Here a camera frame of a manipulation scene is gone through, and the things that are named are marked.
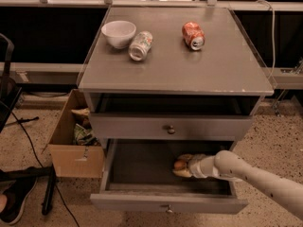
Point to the orange fruit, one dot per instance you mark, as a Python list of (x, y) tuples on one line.
[(180, 165)]

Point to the closed grey top drawer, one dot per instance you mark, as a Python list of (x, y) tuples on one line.
[(187, 127)]

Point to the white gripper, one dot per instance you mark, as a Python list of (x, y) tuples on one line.
[(198, 166)]

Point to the black sneaker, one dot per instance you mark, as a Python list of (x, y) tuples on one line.
[(13, 199)]

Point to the white ceramic bowl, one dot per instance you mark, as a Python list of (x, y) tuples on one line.
[(118, 34)]

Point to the white green soda can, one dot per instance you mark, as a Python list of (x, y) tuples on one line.
[(140, 46)]

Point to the grey drawer cabinet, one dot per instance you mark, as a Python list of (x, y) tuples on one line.
[(222, 78)]

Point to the orange soda can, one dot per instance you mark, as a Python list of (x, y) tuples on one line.
[(193, 35)]

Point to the open grey middle drawer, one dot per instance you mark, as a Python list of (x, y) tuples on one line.
[(138, 176)]

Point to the brown cardboard box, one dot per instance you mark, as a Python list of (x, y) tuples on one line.
[(68, 158)]

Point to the green snack bag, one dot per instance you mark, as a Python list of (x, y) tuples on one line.
[(83, 136)]

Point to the round metal drawer knob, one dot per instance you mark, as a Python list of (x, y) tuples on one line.
[(169, 129)]

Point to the lower metal drawer knob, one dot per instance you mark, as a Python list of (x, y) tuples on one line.
[(167, 208)]

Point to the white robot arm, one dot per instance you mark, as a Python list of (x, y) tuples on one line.
[(226, 165)]

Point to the black stand base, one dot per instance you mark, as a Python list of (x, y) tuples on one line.
[(37, 172)]

